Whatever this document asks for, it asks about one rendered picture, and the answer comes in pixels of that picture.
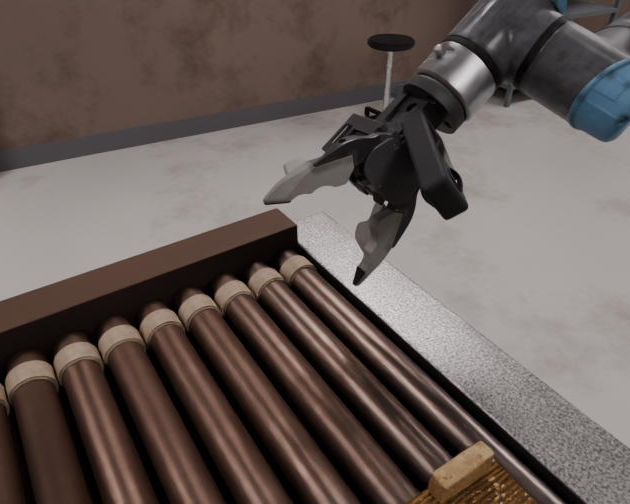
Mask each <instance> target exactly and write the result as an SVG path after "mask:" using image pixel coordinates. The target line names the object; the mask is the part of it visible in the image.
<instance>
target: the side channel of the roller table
mask: <svg viewBox="0 0 630 504"><path fill-rule="evenodd" d="M285 249H292V250H294V251H295V252H296V253H297V254H298V234H297V225H296V224H295V223H294V222H293V221H292V220H291V219H290V218H288V217H287V216H286V215H285V214H284V213H283V212H281V211H280V210H279V209H278V208H275V209H272V210H269V211H266V212H263V213H260V214H257V215H254V216H251V217H248V218H245V219H242V220H239V221H236V222H234V223H231V224H228V225H225V226H222V227H219V228H216V229H213V230H210V231H207V232H204V233H201V234H198V235H195V236H192V237H189V238H186V239H183V240H180V241H177V242H174V243H171V244H168V245H165V246H162V247H159V248H156V249H153V250H150V251H147V252H145V253H142V254H139V255H136V256H133V257H130V258H127V259H124V260H121V261H118V262H115V263H112V264H109V265H106V266H103V267H100V268H97V269H94V270H91V271H88V272H85V273H82V274H79V275H76V276H73V277H70V278H67V279H64V280H61V281H58V282H55V283H53V284H50V285H47V286H44V287H41V288H38V289H35V290H32V291H29V292H26V293H23V294H20V295H17V296H14V297H11V298H8V299H5V300H2V301H0V382H1V384H2V385H3V386H4V387H5V379H6V376H7V374H6V369H5V365H6V362H7V360H8V359H9V358H10V357H11V356H12V355H13V354H15V353H17V352H19V351H22V350H26V349H36V350H40V351H42V352H43V353H44V354H45V356H46V359H47V362H48V363H49V364H50V365H51V366H52V367H53V368H54V366H53V361H54V355H53V352H52V346H53V344H54V342H55V341H56V340H57V339H58V338H59V337H60V336H62V335H64V334H66V333H69V332H75V331H76V332H82V333H85V334H86V335H87V336H88V337H89V339H90V341H91V344H93V345H94V346H95V347H96V348H97V350H99V349H98V339H97V337H96V328H97V326H98V325H99V323H100V322H101V321H103V320H104V319H106V318H108V317H110V316H114V315H121V316H124V317H126V318H127V319H128V320H129V321H130V323H131V325H132V326H133V327H135V328H136V329H137V330H138V332H139V333H140V331H139V329H140V326H139V325H138V323H137V321H136V314H137V311H138V310H139V308H140V307H141V306H142V305H144V304H145V303H147V302H149V301H153V300H160V301H163V302H164V303H166V305H167V306H168V308H169V309H170V310H172V311H173V312H175V313H176V315H177V316H178V312H177V311H176V309H175V307H174V304H173V302H174V298H175V296H176V295H177V293H178V292H179V291H181V290H182V289H184V288H186V287H189V286H196V287H199V288H200V289H201V290H202V291H203V292H204V294H205V295H208V296H209V297H211V295H210V294H209V285H210V283H211V281H212V280H213V279H214V278H215V277H216V276H218V275H220V274H223V273H231V274H233V275H234V276H235V277H236V278H237V280H238V281H241V282H242V279H241V276H242V272H243V270H244V269H245V267H246V266H247V265H248V264H250V263H251V262H254V261H263V262H265V263H266V264H267V265H268V266H269V267H270V268H272V263H273V260H274V258H275V257H276V255H277V254H278V253H279V252H281V251H283V250H285ZM211 299H212V300H213V301H214V299H213V298H212V297H211ZM5 388H6V387H5Z"/></svg>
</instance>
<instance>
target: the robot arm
mask: <svg viewBox="0 0 630 504"><path fill-rule="evenodd" d="M566 8H567V0H478V1H477V3H476V4H475V5H474V6H473V8H472V9H471V10H470V11H469V12H468V13H467V14H466V15H465V16H464V18H463V19H462V20H461V21H460V22H459V23H458V24H457V25H456V26H455V27H454V29H453V30H452V31H451V32H450V33H449V34H448V35H447V36H446V37H445V38H444V40H443V41H442V42H441V43H440V44H438V45H436V46H435V47H434V48H433V52H432V53H431V54H430V55H429V56H428V57H427V59H426V60H425V61H424V62H423V63H422V64H421V65H420V66H419V67H418V68H417V70H416V71H415V72H414V75H413V76H412V77H411V78H410V79H409V81H408V82H407V83H406V84H405V85H402V84H398V85H397V86H396V87H395V89H394V90H393V91H392V92H391V95H392V96H393V97H394V100H393V101H392V102H391V103H390V104H389V105H388V106H387V107H386V108H385V110H384V111H383V112H382V113H381V114H380V115H379V116H378V117H377V118H376V119H375V120H372V119H369V118H367V117H364V116H361V115H358V114H355V113H353V114H352V115H351V116H350V117H349V119H348V120H347V121H346V122H345V123H344V124H343V125H342V126H341V127H340V128H339V130H338V131H337V132H336V133H335V134H334V135H333V136H332V137H331V138H330V139H329V141H328V142H327V143H326V144H325V145H324V146H323V147H322V148H321V149H322V150H323V151H325V153H324V154H323V155H322V156H321V157H318V158H315V159H312V160H304V159H294V160H291V161H288V162H286V163H285V164H284V165H283V169H284V172H285V175H286V176H285V177H283V178H282V179H281V180H280V181H278V182H277V183H276V184H275V185H274V186H273V187H272V188H271V190H270V191H269V192H268V193H267V195H266V196H265V197H264V198H263V203H264V204H265V205H274V204H285V203H290V202H291V201H292V200H293V199H294V198H296V197H297V196H299V195H302V194H312V193H313V192H314V191H315V190H316V189H318V188H320V187H323V186H333V187H338V186H342V185H345V184H346V183H347V182H348V180H349V181H350V183H351V184H352V185H353V186H355V187H356V188H357V189H358V190H359V191H360V192H362V193H364V194H365V195H367V196H368V195H369V194H370V195H372V196H373V200H374V202H376V203H375V205H374V206H373V209H372V212H371V215H370V217H369V219H368V220H367V221H363V222H359V223H358V225H357V227H356V230H355V239H356V242H357V243H358V245H359V247H360V248H361V250H362V252H363V258H362V261H361V262H360V264H359V265H358V266H357V268H356V272H355V276H354V279H353V283H352V284H353V285H354V286H359V285H360V284H361V283H362V282H363V281H364V280H365V279H366V278H367V277H368V276H369V275H370V274H371V273H372V272H373V271H374V270H375V269H376V268H377V267H378V266H379V265H380V264H381V263H382V261H383V260H384V259H385V258H386V256H387V255H388V253H389V252H390V250H391V249H392V248H394V247H395V246H396V244H397V243H398V241H399V240H400V238H401V236H402V235H403V233H404V232H405V230H406V229H407V227H408V225H409V224H410V222H411V220H412V217H413V215H414V211H415V207H416V201H417V194H418V192H419V189H420V192H421V195H422V197H423V199H424V200H425V202H426V203H428V204H429V205H431V206H432V207H433V208H435V209H436V210H437V211H438V213H439V214H440V215H441V216H442V218H443V219H445V220H450V219H452V218H453V217H455V216H457V215H459V214H461V213H463V212H465V211H466V210H467V209H468V203H467V200H466V198H465V195H464V193H463V181H462V178H461V176H460V175H459V173H458V172H457V171H456V170H454V168H453V166H452V163H451V161H450V158H449V156H448V153H447V151H446V148H445V146H444V143H443V141H442V138H441V137H440V136H439V134H438V133H437V131H436V129H437V130H438V131H440V132H443V133H446V134H453V133H455V132H456V130H457V129H458V128H459V127H460V126H461V125H462V124H463V123H464V122H467V121H469V120H470V119H471V118H472V117H473V116H474V114H475V113H476V112H477V111H478V110H479V109H480V108H481V107H482V106H483V105H484V103H485V102H486V101H487V100H488V99H489V98H490V97H491V96H492V95H493V93H494V92H495V91H496V90H497V89H498V88H499V87H500V85H501V84H502V83H503V82H504V81H506V82H508V83H509V84H511V85H512V86H514V87H515V88H516V89H518V90H519V91H521V92H522V93H524V94H526V95H527V96H529V97H530V98H532V99H533V100H535V101H536V102H538V103H539V104H541V105H542V106H544V107H545V108H547V109H548V110H550V111H552V112H553V113H555V114H556V115H558V116H559V117H561V118H562V119H564V120H565V121H567V122H568V123H569V125H570V126H571V127H573V128H574V129H576V130H582V131H583V132H585V133H587V134H589V135H590V136H592V137H594V138H595V139H597V140H599V141H601V142H611V141H614V140H615V139H617V138H618V137H619V136H620V135H621V134H622V133H623V132H624V131H625V130H626V129H627V128H628V127H629V126H630V11H629V12H627V13H626V14H625V15H623V16H622V17H620V18H618V19H617V20H615V21H614V22H612V23H611V24H610V25H608V26H607V27H605V28H603V29H601V30H599V31H597V32H595V33H592V32H591V31H589V30H587V29H585V28H584V27H582V26H580V25H578V24H576V23H575V22H573V21H571V20H569V19H568V18H566V17H565V16H564V13H565V11H566ZM347 126H348V127H347ZM346 127H347V128H346ZM345 128H346V129H345ZM344 129H345V130H344ZM343 130H344V131H343ZM342 131H343V132H342ZM341 132H342V133H341ZM340 133H341V134H340ZM339 134H340V135H339ZM338 136H339V137H338ZM337 137H338V138H337ZM336 138H337V139H336ZM335 139H336V140H335ZM334 140H335V141H334ZM333 141H334V142H333ZM332 142H333V143H332ZM385 200H386V201H387V202H388V204H387V206H386V205H385V204H384V202H385Z"/></svg>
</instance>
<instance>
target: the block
mask: <svg viewBox="0 0 630 504"><path fill-rule="evenodd" d="M493 458H494V452H493V451H492V449H491V448H489V447H488V446H487V445H486V444H485V443H483V442H482V441H478V442H477V443H475V444H474V445H472V446H470V447H469V448H467V449H466V450H464V451H463V452H461V453H460V454H458V455H457V456H456V457H454V458H453V459H451V460H450V461H448V462H447V463H445V464H444V465H443V466H441V467H440V468H438V469H437V470H435V471H434V472H433V473H432V475H431V477H430V480H429V485H428V490H429V492H430V493H431V494H432V495H433V496H434V497H435V498H436V499H437V500H438V501H439V502H440V503H444V502H445V501H446V500H448V499H449V498H450V497H452V496H453V495H455V494H456V493H458V492H460V491H461V490H463V489H465V488H466V487H468V486H469V485H471V484H472V483H473V482H475V481H476V480H477V479H478V478H480V477H481V476H482V475H484V474H485V473H486V472H488V471H489V469H490V467H491V464H492V461H493Z"/></svg>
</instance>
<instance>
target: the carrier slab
mask: <svg viewBox="0 0 630 504"><path fill-rule="evenodd" d="M405 504H538V503H537V502H536V501H535V500H534V499H533V498H532V497H531V496H530V495H529V494H528V493H527V492H526V491H525V490H524V489H523V488H522V487H521V486H520V485H519V484H518V483H517V482H516V481H515V480H514V479H513V478H512V477H511V476H510V475H509V474H508V473H507V472H506V471H505V470H504V469H503V468H502V467H501V466H500V465H499V464H498V463H497V462H496V461H495V460H494V459H493V461H492V464H491V467H490V469H489V471H488V472H486V473H485V474H484V475H482V476H481V477H480V478H478V479H477V480H476V481H475V482H473V483H472V484H471V485H469V486H468V487H466V488H465V489H463V490H461V491H460V492H458V493H456V494H455V495H453V496H452V497H450V498H449V499H448V500H446V501H445V502H444V503H440V502H439V501H438V500H437V499H436V498H435V497H434V496H433V495H432V494H431V493H430V492H429V490H428V488H426V489H425V490H423V491H422V492H420V493H419V494H418V495H416V496H415V497H413V498H412V499H410V500H409V501H408V502H406V503H405Z"/></svg>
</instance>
